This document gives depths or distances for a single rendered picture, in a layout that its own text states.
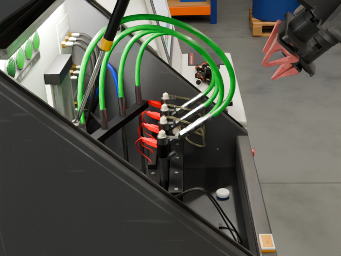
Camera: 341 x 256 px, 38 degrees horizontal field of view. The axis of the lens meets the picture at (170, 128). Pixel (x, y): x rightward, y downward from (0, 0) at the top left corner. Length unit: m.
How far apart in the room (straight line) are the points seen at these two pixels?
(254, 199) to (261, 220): 0.09
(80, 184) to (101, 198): 0.05
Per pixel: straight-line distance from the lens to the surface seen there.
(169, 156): 1.26
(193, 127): 1.22
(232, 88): 1.18
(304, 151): 3.47
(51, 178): 0.92
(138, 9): 1.49
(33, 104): 0.86
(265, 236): 1.17
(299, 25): 1.06
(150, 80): 1.52
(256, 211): 1.26
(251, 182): 1.37
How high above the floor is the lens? 1.70
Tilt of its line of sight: 27 degrees down
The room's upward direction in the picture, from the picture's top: 2 degrees counter-clockwise
